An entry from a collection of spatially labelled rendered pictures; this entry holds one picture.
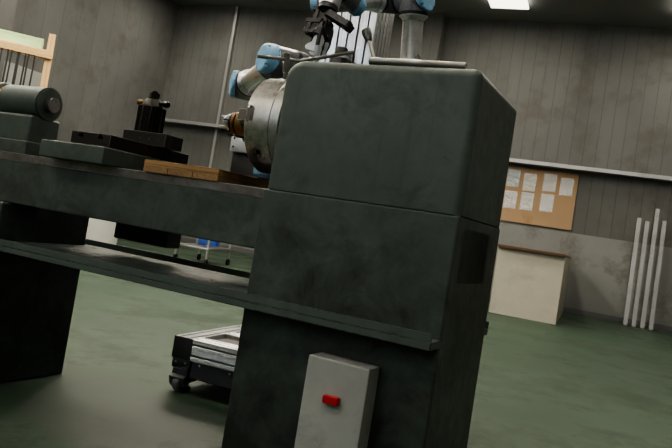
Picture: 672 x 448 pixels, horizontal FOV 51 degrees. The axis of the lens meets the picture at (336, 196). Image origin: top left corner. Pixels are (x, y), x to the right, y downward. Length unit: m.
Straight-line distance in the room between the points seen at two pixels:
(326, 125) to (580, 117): 10.72
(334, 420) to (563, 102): 11.06
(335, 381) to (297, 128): 0.72
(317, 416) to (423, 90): 0.91
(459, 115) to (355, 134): 0.30
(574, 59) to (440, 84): 10.96
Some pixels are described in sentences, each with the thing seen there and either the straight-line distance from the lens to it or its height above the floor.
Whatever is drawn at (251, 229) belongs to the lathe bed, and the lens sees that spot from 2.18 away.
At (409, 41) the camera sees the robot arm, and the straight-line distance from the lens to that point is 2.91.
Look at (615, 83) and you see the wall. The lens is 12.75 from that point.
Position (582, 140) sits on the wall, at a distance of 12.55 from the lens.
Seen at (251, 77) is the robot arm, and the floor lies 1.33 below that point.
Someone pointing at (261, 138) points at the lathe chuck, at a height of 1.02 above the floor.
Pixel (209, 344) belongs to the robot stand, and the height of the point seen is 0.22.
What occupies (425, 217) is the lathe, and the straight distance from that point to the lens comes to 1.89.
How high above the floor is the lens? 0.79
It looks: 2 degrees up
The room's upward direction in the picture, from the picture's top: 9 degrees clockwise
